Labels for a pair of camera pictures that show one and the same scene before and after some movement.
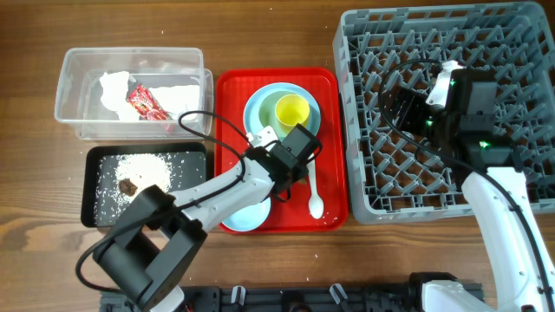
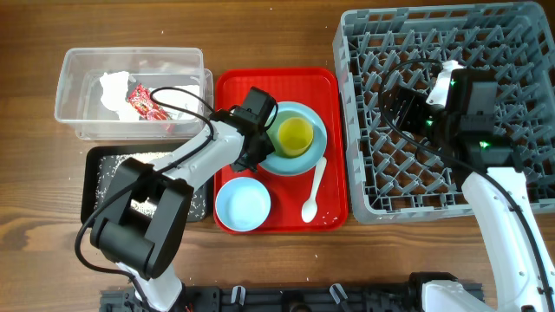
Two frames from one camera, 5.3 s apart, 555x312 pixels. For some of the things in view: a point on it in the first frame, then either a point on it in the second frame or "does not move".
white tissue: x=115 y=85 does not move
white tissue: x=179 y=100 does not move
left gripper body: x=298 y=172 -> x=262 y=149
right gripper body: x=419 y=118 does not move
